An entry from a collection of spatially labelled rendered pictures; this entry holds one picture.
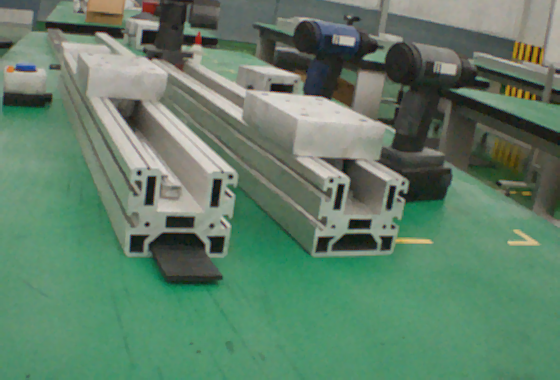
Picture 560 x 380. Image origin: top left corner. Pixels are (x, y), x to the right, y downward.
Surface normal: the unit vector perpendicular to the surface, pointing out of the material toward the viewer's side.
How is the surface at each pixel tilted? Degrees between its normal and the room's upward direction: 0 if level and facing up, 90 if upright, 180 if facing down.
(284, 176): 90
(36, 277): 0
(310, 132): 90
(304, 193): 90
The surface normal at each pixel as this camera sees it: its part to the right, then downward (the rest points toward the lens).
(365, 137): 0.39, 0.29
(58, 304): 0.16, -0.96
